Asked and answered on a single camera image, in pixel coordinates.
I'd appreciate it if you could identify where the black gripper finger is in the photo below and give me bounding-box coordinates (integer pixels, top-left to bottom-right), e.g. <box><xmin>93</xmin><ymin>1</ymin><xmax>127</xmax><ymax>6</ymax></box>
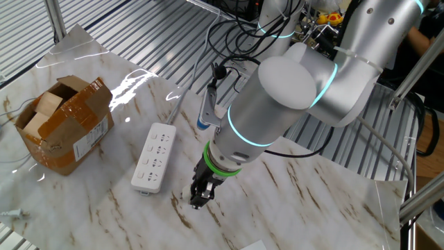
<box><xmin>189</xmin><ymin>177</ymin><xmax>205</xmax><ymax>210</ymax></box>
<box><xmin>203</xmin><ymin>183</ymin><xmax>216</xmax><ymax>206</ymax></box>

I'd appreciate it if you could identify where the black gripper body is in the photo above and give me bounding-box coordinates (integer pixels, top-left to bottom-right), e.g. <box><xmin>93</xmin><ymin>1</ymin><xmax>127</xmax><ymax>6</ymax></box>
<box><xmin>191</xmin><ymin>158</ymin><xmax>225</xmax><ymax>190</ymax></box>

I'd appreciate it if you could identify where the bare bystander forearm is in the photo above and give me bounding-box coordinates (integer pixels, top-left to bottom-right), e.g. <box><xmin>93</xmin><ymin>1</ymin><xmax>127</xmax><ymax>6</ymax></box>
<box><xmin>406</xmin><ymin>26</ymin><xmax>438</xmax><ymax>58</ymax></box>

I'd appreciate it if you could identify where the white four-socket power strip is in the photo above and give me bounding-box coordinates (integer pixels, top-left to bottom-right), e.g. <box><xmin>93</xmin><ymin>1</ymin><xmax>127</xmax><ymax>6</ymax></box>
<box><xmin>130</xmin><ymin>122</ymin><xmax>177</xmax><ymax>197</ymax></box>

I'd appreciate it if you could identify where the glossy marble pattern mat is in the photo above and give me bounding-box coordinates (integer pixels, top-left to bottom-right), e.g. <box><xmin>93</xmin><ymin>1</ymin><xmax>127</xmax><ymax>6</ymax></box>
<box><xmin>0</xmin><ymin>23</ymin><xmax>409</xmax><ymax>250</ymax></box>

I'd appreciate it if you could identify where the taped brown cardboard box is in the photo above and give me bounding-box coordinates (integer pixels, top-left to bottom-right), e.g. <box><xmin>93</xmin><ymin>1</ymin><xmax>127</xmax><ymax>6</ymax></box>
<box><xmin>14</xmin><ymin>75</ymin><xmax>115</xmax><ymax>176</ymax></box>

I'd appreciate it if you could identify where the person in black shirt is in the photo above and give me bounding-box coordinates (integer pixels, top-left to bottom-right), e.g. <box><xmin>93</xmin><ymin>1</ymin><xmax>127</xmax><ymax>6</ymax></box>
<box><xmin>391</xmin><ymin>0</ymin><xmax>444</xmax><ymax>88</ymax></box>

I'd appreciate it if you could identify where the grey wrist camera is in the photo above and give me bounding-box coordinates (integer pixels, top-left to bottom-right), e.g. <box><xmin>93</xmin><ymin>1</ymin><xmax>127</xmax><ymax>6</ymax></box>
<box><xmin>196</xmin><ymin>85</ymin><xmax>223</xmax><ymax>131</ymax></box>

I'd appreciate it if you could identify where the grey power strip cable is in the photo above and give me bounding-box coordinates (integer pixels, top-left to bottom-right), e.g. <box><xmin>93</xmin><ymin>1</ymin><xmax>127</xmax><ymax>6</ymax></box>
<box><xmin>165</xmin><ymin>8</ymin><xmax>223</xmax><ymax>125</ymax></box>

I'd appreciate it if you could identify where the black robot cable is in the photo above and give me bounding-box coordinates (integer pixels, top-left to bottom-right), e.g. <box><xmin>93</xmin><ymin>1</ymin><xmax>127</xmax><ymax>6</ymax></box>
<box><xmin>262</xmin><ymin>126</ymin><xmax>336</xmax><ymax>159</ymax></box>
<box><xmin>207</xmin><ymin>54</ymin><xmax>262</xmax><ymax>92</ymax></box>

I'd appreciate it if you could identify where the grey robot conduit hose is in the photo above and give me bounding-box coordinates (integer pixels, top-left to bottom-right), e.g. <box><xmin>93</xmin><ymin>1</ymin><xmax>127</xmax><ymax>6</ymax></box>
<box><xmin>356</xmin><ymin>116</ymin><xmax>416</xmax><ymax>195</ymax></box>

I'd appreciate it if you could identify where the white two-pin plug cord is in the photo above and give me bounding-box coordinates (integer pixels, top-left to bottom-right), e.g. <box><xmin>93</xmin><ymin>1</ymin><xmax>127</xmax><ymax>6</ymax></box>
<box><xmin>0</xmin><ymin>208</ymin><xmax>31</xmax><ymax>220</ymax></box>

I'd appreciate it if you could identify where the aluminium frame bar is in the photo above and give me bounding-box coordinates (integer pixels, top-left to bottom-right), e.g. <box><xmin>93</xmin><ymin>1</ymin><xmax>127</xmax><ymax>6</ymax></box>
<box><xmin>388</xmin><ymin>29</ymin><xmax>444</xmax><ymax>111</ymax></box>
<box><xmin>398</xmin><ymin>172</ymin><xmax>444</xmax><ymax>226</ymax></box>

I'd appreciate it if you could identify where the aluminium frame post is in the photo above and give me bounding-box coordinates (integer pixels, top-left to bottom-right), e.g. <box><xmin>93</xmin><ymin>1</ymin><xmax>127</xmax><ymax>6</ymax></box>
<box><xmin>44</xmin><ymin>0</ymin><xmax>67</xmax><ymax>42</ymax></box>

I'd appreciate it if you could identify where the thick black cable loop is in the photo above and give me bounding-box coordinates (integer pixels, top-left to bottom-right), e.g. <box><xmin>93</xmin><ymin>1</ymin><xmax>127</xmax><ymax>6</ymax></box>
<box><xmin>405</xmin><ymin>92</ymin><xmax>441</xmax><ymax>157</ymax></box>

